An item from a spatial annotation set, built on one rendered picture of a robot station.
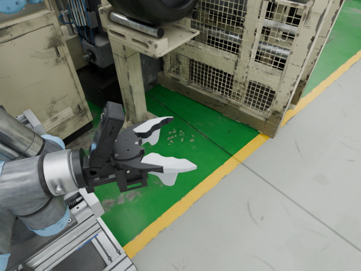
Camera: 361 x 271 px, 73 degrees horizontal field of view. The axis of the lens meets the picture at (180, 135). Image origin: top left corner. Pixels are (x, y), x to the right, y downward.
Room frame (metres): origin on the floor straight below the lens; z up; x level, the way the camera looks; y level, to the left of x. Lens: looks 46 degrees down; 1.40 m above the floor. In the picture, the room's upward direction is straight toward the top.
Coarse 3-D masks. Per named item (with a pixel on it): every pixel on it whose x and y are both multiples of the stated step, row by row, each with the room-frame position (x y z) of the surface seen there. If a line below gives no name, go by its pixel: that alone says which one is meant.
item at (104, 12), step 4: (100, 8) 1.32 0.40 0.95; (104, 8) 1.32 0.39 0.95; (108, 8) 1.33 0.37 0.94; (112, 8) 1.35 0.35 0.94; (100, 12) 1.31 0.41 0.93; (104, 12) 1.31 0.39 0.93; (108, 12) 1.33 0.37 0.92; (100, 16) 1.31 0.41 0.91; (104, 16) 1.31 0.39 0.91; (108, 16) 1.32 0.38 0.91; (104, 20) 1.30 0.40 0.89; (108, 20) 1.32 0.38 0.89; (104, 24) 1.30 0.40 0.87; (108, 24) 1.31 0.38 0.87
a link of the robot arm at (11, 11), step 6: (0, 0) 0.66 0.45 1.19; (6, 0) 0.66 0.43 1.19; (12, 0) 0.66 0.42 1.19; (18, 0) 0.67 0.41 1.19; (24, 0) 0.70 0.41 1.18; (0, 6) 0.66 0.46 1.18; (6, 6) 0.66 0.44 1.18; (12, 6) 0.66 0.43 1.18; (18, 6) 0.67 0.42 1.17; (24, 6) 0.71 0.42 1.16; (6, 12) 0.66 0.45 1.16; (12, 12) 0.66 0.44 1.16
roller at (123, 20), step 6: (114, 12) 1.33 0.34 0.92; (114, 18) 1.30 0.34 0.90; (120, 18) 1.28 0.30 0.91; (126, 18) 1.26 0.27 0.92; (132, 18) 1.25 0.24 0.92; (126, 24) 1.25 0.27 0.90; (132, 24) 1.22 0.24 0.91; (138, 24) 1.20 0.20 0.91; (144, 24) 1.19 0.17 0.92; (150, 24) 1.18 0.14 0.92; (138, 30) 1.21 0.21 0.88; (144, 30) 1.17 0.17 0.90; (150, 30) 1.15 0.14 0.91; (156, 30) 1.13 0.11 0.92; (162, 30) 1.14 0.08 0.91; (156, 36) 1.13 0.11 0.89; (162, 36) 1.14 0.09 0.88
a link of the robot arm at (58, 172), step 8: (56, 152) 0.27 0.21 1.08; (64, 152) 0.26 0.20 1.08; (48, 160) 0.24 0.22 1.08; (56, 160) 0.24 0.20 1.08; (64, 160) 0.25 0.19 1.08; (48, 168) 0.23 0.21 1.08; (56, 168) 0.23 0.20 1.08; (64, 168) 0.23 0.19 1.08; (72, 168) 0.24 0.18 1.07; (48, 176) 0.22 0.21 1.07; (56, 176) 0.22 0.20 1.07; (64, 176) 0.22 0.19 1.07; (72, 176) 0.23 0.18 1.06; (48, 184) 0.21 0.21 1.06; (56, 184) 0.22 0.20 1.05; (64, 184) 0.22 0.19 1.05; (72, 184) 0.22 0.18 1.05; (56, 192) 0.21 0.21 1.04; (64, 192) 0.21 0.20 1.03
